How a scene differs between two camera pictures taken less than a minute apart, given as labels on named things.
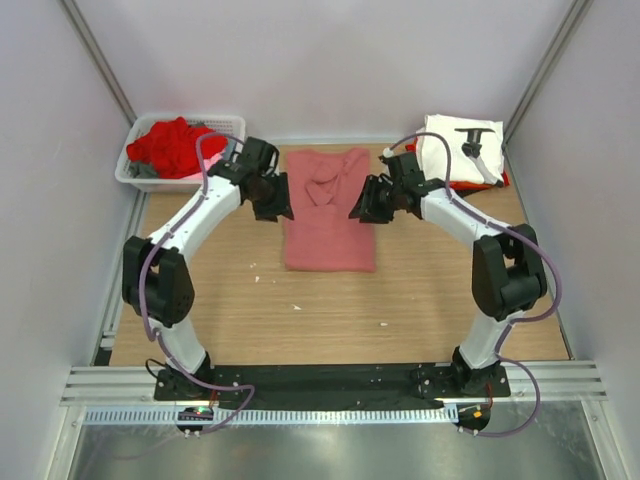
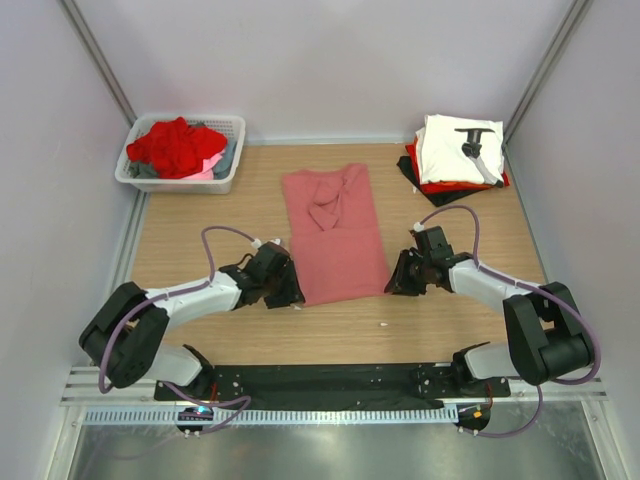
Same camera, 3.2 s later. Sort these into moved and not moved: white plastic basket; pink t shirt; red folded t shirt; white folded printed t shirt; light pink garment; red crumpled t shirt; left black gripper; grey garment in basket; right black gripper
Moved: pink t shirt; left black gripper; right black gripper
Not moved: grey garment in basket; red folded t shirt; white plastic basket; light pink garment; red crumpled t shirt; white folded printed t shirt
